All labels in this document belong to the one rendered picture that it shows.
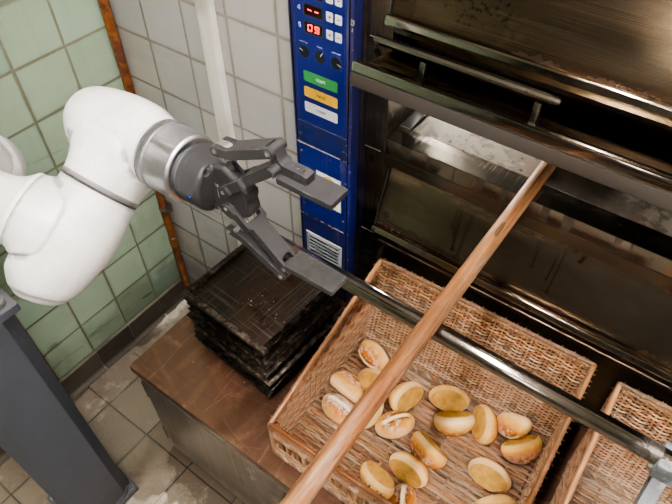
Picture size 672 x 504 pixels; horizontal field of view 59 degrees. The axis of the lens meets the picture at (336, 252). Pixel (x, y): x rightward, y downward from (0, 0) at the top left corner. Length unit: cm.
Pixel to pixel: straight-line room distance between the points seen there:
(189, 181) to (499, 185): 70
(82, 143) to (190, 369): 97
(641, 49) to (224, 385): 119
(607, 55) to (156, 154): 67
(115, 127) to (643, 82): 74
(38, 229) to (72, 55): 107
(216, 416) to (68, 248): 88
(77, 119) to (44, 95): 97
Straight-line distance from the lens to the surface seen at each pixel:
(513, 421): 149
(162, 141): 73
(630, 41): 100
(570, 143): 93
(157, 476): 218
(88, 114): 81
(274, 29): 136
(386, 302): 99
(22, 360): 148
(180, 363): 167
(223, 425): 155
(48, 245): 78
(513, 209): 113
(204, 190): 70
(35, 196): 79
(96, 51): 185
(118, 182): 77
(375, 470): 142
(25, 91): 176
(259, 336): 140
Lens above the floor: 195
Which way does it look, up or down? 48 degrees down
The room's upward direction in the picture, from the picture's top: straight up
